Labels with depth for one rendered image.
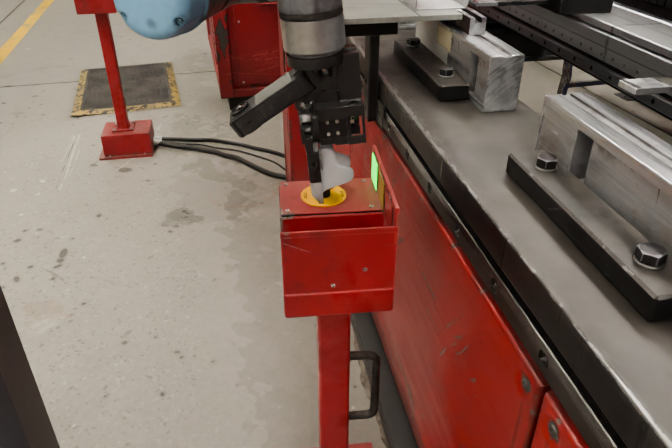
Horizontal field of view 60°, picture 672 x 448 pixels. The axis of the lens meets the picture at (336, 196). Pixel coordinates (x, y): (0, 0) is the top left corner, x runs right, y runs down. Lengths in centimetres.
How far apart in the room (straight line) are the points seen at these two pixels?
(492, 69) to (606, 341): 53
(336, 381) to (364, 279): 29
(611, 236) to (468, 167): 24
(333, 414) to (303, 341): 67
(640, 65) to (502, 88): 24
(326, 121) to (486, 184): 22
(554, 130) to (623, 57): 36
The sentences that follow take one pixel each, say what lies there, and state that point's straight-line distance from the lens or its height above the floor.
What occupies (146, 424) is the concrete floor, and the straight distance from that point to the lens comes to 165.
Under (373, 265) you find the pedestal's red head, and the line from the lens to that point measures 82.
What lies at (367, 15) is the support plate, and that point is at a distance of 108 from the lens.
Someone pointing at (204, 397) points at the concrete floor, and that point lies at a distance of 167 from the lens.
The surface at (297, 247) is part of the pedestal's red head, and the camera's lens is 79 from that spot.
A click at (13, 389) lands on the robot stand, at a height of 49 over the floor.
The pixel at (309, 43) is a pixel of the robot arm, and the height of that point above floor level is 106.
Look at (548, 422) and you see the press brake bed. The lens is 67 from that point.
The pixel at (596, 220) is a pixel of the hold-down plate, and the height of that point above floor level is 91.
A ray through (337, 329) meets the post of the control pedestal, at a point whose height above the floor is 57.
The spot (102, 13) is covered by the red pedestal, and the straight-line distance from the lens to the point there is 275.
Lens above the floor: 124
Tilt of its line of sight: 30 degrees down
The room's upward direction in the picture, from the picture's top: straight up
